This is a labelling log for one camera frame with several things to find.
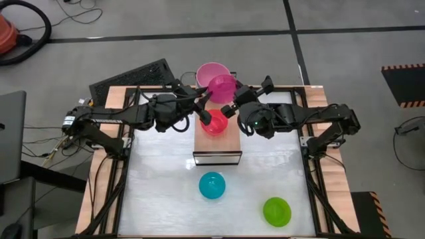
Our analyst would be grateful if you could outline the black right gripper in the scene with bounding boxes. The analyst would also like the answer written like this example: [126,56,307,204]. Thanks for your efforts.
[221,75,275,119]

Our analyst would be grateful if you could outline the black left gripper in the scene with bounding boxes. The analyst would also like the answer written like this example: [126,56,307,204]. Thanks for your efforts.
[171,82,213,126]

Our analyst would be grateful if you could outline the small magenta bowl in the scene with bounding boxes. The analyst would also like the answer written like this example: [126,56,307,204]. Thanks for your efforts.
[208,74,238,105]

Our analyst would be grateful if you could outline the large pink bowl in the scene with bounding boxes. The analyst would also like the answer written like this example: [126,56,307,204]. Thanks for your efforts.
[195,62,232,89]

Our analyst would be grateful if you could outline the small cyan bowl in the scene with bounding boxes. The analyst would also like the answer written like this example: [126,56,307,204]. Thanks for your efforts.
[198,171,226,200]

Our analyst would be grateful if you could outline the small green bowl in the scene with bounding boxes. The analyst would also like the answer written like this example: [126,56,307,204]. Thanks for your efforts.
[262,197,292,228]

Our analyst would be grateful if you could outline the small orange bowl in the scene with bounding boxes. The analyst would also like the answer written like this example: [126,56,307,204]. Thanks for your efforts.
[200,109,229,136]

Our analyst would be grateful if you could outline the black perforated panel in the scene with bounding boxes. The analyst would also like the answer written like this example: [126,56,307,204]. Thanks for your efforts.
[88,58,177,107]

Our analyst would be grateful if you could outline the black hazard-striped floor mat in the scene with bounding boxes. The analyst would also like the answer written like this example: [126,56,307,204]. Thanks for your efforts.
[351,191,393,238]
[381,62,425,109]

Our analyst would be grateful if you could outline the grey floor device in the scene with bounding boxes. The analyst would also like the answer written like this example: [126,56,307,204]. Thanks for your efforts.
[394,116,425,136]

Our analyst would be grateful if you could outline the grey laptop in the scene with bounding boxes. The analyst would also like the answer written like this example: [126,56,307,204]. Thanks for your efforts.
[0,90,27,185]

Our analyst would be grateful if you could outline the orange vacuum cleaner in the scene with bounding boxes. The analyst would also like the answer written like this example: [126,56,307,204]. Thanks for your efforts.
[0,13,21,56]

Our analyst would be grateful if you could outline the black computer mouse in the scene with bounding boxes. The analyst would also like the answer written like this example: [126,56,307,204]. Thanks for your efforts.
[0,222,23,239]

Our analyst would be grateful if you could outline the wooden shelf with black frame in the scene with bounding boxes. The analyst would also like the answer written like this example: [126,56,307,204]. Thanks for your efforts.
[192,71,243,166]

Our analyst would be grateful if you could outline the black aluminium table frame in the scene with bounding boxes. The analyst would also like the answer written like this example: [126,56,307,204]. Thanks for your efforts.
[76,85,363,239]

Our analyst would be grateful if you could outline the thin black floor cable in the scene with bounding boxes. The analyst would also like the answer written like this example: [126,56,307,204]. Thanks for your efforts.
[54,0,104,25]

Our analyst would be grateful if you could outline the black cable bundle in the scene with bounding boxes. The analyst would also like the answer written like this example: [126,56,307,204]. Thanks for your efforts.
[21,124,97,167]

